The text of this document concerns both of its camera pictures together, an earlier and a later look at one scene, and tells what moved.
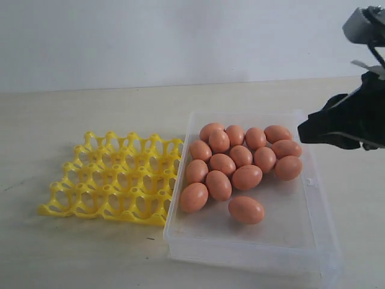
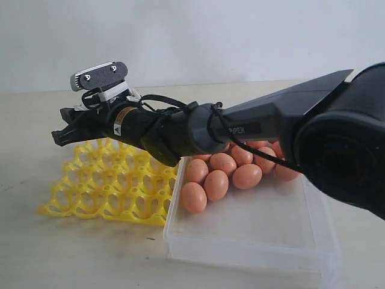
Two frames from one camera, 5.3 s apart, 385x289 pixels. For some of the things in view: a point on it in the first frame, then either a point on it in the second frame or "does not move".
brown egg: x=197 y=171 does not move
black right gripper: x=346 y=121 → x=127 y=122
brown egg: x=194 y=197 does not move
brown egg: x=246 y=177 does not move
